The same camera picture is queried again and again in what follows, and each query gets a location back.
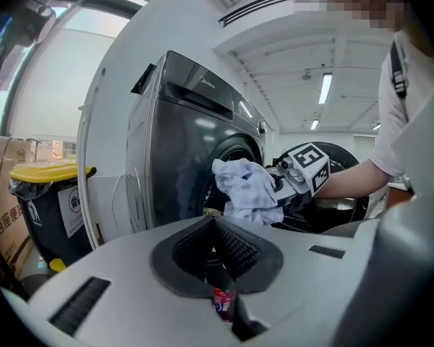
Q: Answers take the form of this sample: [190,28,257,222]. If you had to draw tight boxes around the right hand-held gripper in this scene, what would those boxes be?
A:
[265,141,331,207]

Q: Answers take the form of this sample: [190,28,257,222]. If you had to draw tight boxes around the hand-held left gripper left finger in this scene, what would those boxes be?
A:
[150,215,218,299]

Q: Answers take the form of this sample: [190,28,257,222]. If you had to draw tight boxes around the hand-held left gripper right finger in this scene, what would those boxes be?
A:
[212,215,285,296]

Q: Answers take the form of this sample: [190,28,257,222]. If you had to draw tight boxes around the red and blue garment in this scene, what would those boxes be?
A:
[210,286,237,322]

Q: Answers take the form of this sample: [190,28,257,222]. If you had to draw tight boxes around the white cloth garment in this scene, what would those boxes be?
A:
[212,158,285,226]

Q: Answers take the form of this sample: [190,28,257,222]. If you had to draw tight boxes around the dark grey washing machine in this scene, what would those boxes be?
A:
[125,50,370,235]

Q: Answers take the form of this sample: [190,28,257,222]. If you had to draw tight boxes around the person's right forearm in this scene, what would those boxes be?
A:
[315,156,392,200]

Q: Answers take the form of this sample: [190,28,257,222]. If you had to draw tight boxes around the long ceiling light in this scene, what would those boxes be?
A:
[318,72,334,105]

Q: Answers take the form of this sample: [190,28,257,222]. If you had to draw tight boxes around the person's white t-shirt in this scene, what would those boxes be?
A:
[368,27,434,194]

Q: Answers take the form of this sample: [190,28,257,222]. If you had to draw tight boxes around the white vertical pipe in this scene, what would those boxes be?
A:
[76,65,108,251]

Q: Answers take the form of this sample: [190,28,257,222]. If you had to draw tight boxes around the yellow lid trash bin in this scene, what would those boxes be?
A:
[8,160,97,267]

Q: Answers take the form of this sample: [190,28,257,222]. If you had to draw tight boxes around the ceiling air vent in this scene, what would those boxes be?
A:
[218,0,298,28]

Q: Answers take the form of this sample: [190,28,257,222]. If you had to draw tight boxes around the printed cardboard box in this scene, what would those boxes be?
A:
[0,177,35,280]

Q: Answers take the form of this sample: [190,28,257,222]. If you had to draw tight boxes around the plain cardboard box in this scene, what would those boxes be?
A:
[0,134,33,182]

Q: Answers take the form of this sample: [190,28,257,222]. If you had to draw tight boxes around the white cable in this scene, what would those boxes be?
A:
[109,173,132,231]

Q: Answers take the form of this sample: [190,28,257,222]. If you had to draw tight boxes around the black backpack strap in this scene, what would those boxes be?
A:
[389,40,410,99]

